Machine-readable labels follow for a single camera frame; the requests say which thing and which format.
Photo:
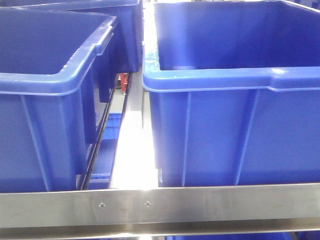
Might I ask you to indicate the large blue bin right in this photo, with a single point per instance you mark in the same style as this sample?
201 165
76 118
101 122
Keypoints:
234 91

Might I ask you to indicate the large blue bin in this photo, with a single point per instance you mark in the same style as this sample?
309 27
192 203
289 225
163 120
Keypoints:
234 91
56 75

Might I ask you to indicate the blue bin behind left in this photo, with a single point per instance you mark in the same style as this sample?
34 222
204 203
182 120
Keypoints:
128 14

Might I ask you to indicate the large blue bin left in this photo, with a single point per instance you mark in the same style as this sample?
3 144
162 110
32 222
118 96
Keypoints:
56 75

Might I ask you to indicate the steel shelf front rail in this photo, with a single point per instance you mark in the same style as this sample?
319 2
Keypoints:
166 211

